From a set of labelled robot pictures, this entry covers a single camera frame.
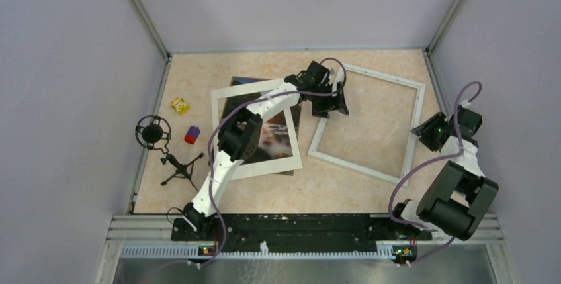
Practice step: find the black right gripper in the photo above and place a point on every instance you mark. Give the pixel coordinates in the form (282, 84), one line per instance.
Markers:
(425, 129)

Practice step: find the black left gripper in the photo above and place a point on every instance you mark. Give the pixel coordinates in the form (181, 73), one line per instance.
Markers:
(331, 102)

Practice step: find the white matted landscape photo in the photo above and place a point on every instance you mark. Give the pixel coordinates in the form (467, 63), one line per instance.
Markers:
(278, 150)

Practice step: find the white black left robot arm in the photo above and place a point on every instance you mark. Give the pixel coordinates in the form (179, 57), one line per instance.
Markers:
(236, 138)

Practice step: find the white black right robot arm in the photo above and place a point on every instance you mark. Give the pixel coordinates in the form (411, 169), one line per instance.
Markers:
(460, 195)

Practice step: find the red purple small block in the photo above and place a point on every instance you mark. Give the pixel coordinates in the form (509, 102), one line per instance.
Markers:
(192, 135)

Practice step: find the yellow small block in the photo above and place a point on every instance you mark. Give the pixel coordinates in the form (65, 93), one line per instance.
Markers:
(179, 105)

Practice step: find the black microphone on tripod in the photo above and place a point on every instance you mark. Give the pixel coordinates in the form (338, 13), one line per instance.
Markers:
(152, 132)

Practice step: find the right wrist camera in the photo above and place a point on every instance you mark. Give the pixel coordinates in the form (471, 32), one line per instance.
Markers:
(464, 104)

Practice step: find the white picture frame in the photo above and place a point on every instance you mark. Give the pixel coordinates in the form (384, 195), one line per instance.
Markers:
(410, 148)

